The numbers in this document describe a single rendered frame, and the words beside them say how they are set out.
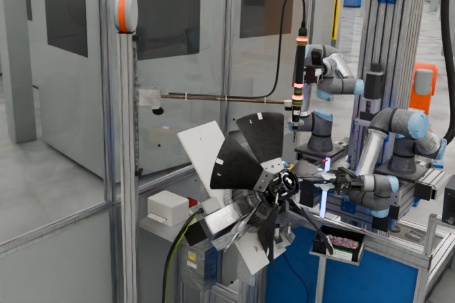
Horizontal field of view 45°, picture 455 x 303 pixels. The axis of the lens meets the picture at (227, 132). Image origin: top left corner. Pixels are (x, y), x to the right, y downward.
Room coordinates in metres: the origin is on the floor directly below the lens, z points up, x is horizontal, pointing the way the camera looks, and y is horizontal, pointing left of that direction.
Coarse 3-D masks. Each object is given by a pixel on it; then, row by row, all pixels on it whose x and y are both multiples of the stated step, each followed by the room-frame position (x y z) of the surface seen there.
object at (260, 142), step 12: (240, 120) 2.31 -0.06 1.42; (264, 120) 2.32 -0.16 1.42; (276, 120) 2.34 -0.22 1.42; (252, 132) 2.28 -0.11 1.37; (264, 132) 2.28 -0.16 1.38; (276, 132) 2.29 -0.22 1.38; (252, 144) 2.25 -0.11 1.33; (264, 144) 2.25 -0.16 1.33; (276, 144) 2.25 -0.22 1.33; (264, 156) 2.22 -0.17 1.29; (276, 156) 2.21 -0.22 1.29
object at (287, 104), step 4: (284, 100) 2.22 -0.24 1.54; (284, 104) 2.20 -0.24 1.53; (288, 104) 2.20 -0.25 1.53; (284, 108) 2.22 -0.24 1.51; (288, 108) 2.19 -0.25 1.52; (288, 112) 2.20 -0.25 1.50; (288, 116) 2.20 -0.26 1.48; (288, 120) 2.20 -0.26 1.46; (300, 120) 2.22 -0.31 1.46; (292, 124) 2.18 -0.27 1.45; (296, 124) 2.18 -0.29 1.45; (300, 124) 2.18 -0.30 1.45
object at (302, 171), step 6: (300, 162) 2.42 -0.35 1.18; (306, 162) 2.43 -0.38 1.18; (294, 168) 2.34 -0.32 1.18; (300, 168) 2.35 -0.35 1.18; (306, 168) 2.36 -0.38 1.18; (312, 168) 2.37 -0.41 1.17; (300, 174) 2.26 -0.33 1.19; (306, 174) 2.27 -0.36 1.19; (312, 174) 2.29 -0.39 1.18; (306, 180) 2.21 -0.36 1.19; (312, 180) 2.23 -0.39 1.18; (318, 180) 2.25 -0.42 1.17; (324, 180) 2.28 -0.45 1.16; (330, 180) 2.31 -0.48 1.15
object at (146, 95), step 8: (136, 88) 2.22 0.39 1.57; (144, 88) 2.22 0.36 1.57; (152, 88) 2.23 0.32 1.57; (160, 88) 2.23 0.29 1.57; (144, 96) 2.20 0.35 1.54; (152, 96) 2.20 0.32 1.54; (160, 96) 2.22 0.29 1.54; (144, 104) 2.20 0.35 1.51; (152, 104) 2.20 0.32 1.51; (160, 104) 2.22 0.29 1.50
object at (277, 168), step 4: (272, 160) 2.21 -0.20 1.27; (276, 160) 2.21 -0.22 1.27; (280, 160) 2.20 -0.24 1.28; (264, 164) 2.20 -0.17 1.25; (268, 164) 2.20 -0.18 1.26; (272, 164) 2.20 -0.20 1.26; (276, 164) 2.19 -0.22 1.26; (280, 164) 2.19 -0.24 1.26; (264, 168) 2.19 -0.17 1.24; (268, 168) 2.19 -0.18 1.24; (272, 168) 2.19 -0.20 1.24; (276, 168) 2.18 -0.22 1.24; (280, 168) 2.18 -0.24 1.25; (272, 172) 2.17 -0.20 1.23
